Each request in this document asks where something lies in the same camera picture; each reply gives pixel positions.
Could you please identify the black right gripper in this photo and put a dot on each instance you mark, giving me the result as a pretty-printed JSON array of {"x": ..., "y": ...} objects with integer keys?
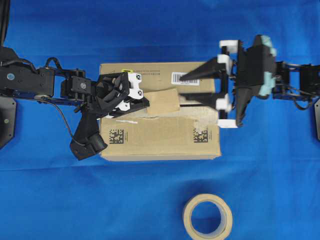
[{"x": 255, "y": 77}]

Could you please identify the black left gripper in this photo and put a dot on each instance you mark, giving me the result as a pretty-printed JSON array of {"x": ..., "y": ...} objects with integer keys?
[{"x": 112, "y": 96}]

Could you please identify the beige tape strip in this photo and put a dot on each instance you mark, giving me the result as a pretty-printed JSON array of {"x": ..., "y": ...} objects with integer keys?
[{"x": 163, "y": 102}]

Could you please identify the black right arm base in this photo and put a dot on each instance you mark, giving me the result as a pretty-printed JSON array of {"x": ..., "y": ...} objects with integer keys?
[{"x": 317, "y": 118}]

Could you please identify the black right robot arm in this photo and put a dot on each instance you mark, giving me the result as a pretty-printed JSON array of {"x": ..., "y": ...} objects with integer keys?
[{"x": 299, "y": 83}]

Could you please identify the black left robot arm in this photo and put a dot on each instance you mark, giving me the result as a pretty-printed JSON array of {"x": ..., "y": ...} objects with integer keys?
[{"x": 51, "y": 84}]

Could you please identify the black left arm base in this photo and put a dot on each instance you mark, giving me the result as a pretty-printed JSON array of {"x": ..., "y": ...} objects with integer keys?
[{"x": 8, "y": 108}]

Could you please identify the brown cardboard box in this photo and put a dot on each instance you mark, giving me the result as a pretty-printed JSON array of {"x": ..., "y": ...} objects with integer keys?
[{"x": 188, "y": 134}]

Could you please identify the beige masking tape roll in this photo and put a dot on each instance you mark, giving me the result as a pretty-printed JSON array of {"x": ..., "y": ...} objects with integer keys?
[{"x": 226, "y": 218}]

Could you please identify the yellow sticker label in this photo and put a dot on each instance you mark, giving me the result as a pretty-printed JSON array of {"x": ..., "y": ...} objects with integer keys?
[{"x": 127, "y": 70}]

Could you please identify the white barcode label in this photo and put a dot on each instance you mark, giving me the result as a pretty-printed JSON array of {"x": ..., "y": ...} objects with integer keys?
[{"x": 176, "y": 79}]

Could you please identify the blue table cloth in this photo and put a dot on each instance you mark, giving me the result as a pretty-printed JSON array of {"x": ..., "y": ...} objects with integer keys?
[{"x": 269, "y": 170}]

